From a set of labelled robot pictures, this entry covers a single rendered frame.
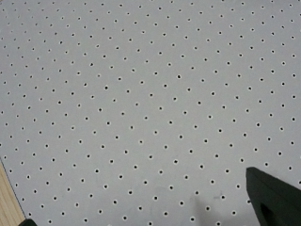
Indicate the grey base plate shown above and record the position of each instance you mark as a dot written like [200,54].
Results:
[147,112]

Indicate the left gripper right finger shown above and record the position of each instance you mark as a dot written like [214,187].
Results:
[275,202]

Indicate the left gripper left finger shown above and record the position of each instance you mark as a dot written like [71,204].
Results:
[28,222]

